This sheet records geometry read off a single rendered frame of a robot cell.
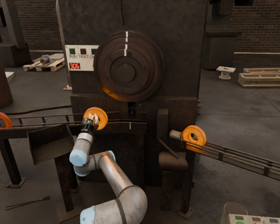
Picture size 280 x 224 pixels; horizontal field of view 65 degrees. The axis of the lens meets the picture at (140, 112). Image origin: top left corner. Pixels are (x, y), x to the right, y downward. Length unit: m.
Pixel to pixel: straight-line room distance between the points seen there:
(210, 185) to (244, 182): 0.32
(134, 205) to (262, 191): 1.66
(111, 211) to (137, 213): 0.09
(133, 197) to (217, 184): 1.49
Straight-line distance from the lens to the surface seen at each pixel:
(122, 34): 1.44
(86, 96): 1.74
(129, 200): 0.83
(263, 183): 2.42
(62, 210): 2.05
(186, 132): 1.51
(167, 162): 1.60
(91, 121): 1.35
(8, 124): 2.08
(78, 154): 1.21
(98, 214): 0.81
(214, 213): 2.02
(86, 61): 1.68
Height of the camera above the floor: 1.51
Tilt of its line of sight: 26 degrees down
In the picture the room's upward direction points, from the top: 1 degrees counter-clockwise
